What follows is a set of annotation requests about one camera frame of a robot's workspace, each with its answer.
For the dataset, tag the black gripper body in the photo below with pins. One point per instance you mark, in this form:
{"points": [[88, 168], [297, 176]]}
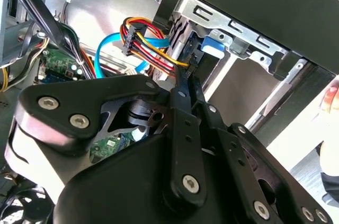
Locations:
{"points": [[119, 195]]}

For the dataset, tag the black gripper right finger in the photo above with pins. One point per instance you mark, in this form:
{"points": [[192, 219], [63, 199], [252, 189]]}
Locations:
{"points": [[238, 168]]}

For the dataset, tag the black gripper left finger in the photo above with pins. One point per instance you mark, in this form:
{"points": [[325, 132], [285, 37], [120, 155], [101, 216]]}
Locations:
{"points": [[185, 142]]}

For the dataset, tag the hard disk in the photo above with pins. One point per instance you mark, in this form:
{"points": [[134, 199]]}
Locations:
{"points": [[212, 46]]}

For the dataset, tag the bare person hand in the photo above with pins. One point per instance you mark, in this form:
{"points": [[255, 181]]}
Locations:
{"points": [[331, 99]]}

